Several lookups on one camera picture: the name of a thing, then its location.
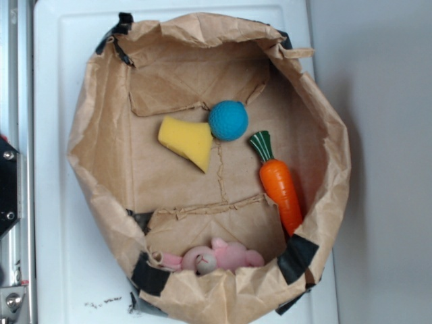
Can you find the yellow sponge wedge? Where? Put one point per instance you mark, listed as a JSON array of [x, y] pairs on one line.
[[190, 140]]

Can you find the pink plush bunny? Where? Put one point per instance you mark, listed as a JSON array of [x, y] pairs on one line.
[[205, 259]]

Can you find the blue golf ball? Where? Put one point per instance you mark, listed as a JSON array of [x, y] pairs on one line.
[[228, 120]]

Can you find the brown paper bag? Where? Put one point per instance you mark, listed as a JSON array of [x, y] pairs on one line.
[[145, 198]]

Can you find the white tray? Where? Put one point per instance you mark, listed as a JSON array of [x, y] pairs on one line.
[[78, 279]]

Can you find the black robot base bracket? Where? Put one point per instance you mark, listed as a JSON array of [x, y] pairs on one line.
[[10, 162]]

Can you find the aluminium frame rail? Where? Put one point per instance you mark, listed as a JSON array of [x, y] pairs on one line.
[[18, 265]]

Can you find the orange toy carrot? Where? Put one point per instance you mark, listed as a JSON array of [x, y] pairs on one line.
[[278, 183]]

